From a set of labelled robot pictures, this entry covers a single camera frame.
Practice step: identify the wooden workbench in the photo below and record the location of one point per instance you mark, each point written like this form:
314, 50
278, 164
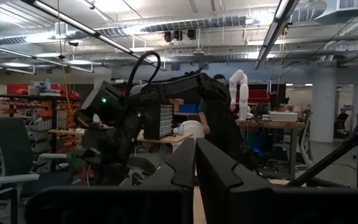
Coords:
172, 138

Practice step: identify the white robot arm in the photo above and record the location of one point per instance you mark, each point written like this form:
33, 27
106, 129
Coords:
244, 93

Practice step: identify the rack with orange bins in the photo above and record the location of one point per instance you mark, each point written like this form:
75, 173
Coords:
42, 113

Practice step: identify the white plastic housing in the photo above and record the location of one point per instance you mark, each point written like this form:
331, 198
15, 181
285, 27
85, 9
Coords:
191, 127

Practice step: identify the small parts drawer cabinet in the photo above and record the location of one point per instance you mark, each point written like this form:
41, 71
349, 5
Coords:
163, 121

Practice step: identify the ceiling light strip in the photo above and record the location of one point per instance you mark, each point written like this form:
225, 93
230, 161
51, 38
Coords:
278, 18
82, 28

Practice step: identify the white building pillar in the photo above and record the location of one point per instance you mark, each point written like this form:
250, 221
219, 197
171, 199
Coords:
323, 105

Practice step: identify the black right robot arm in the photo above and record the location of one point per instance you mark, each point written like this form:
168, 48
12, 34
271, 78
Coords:
166, 88

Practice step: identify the blue storage bin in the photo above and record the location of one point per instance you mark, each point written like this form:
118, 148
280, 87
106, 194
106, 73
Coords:
188, 108

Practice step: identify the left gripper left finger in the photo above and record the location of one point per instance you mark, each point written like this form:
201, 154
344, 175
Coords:
166, 199

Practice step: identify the person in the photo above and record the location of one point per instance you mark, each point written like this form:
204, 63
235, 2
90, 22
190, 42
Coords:
219, 124
342, 118

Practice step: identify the blue office chair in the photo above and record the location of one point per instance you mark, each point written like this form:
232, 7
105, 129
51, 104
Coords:
14, 146

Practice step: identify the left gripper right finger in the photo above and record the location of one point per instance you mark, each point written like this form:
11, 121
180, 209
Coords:
228, 193

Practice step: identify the white box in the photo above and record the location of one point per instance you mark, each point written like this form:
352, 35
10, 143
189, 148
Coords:
283, 116

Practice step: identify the silver ventilation duct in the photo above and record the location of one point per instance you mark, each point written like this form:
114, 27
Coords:
197, 23

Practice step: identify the wooden table with metal legs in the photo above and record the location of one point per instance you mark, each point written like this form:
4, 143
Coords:
275, 124

